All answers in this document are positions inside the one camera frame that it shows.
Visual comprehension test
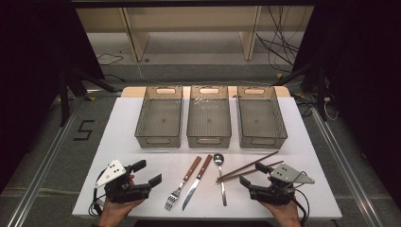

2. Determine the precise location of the person's left hand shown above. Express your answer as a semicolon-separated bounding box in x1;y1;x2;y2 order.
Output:
97;174;146;227

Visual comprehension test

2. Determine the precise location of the left hand-held gripper black cable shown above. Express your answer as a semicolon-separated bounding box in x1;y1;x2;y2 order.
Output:
88;169;108;218

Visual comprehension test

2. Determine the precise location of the black tripod stand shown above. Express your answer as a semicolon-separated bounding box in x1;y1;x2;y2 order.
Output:
273;56;330;122
57;62;117;128

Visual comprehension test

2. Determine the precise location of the person's right hand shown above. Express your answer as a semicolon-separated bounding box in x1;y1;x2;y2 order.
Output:
259;200;303;227

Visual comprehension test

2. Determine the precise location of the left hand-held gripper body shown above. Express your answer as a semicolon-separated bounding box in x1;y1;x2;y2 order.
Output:
94;158;153;204

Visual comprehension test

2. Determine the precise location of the smoky clear plastic bin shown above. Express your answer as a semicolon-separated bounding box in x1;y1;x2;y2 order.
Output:
235;85;288;150
134;85;183;149
186;84;233;149

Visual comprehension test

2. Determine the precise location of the black curtain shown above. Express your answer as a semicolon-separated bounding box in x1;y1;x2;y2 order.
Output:
292;0;401;210
0;0;106;194

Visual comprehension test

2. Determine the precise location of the white cable with plug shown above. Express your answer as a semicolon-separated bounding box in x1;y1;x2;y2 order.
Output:
323;96;340;122

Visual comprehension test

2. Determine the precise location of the metal spoon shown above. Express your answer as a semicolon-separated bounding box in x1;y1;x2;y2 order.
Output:
213;152;228;207

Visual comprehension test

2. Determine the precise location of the black cable bundle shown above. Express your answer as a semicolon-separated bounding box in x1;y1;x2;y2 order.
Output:
255;5;309;74

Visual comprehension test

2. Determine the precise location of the thin black floor cable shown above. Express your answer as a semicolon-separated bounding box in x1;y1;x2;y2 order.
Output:
96;52;125;66

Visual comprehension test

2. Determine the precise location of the metal floor rail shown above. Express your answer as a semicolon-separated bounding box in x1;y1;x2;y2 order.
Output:
310;107;385;227
5;89;123;227

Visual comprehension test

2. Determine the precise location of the light wooden shelf unit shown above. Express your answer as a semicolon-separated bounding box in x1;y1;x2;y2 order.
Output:
75;5;316;62

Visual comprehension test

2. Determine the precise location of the wooden handled knife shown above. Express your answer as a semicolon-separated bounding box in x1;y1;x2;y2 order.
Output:
182;154;214;212

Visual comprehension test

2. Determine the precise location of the right hand-held gripper black cable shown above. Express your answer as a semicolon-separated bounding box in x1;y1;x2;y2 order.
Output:
290;170;311;227

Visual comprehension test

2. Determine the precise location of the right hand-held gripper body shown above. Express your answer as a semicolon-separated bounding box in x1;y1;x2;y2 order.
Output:
248;163;316;206

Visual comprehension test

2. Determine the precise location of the wooden handled fork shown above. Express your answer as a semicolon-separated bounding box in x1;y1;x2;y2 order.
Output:
164;155;202;212

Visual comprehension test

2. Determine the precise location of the hand-held gripper black cable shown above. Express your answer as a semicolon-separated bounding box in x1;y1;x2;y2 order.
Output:
290;170;311;227
88;169;108;218

